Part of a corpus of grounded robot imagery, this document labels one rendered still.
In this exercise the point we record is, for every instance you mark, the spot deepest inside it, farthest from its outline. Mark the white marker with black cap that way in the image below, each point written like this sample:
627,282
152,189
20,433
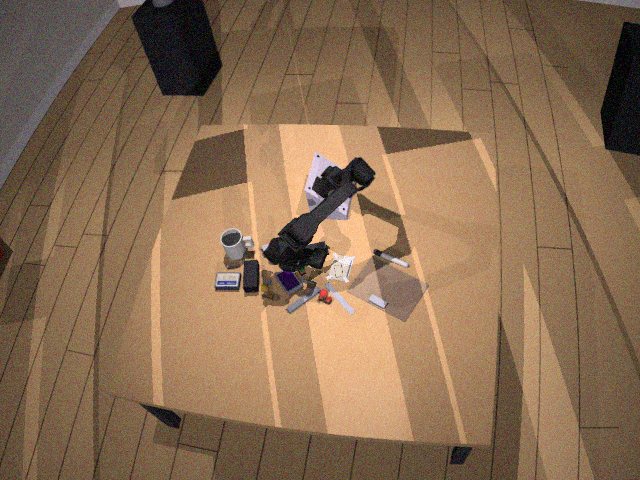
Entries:
391,258

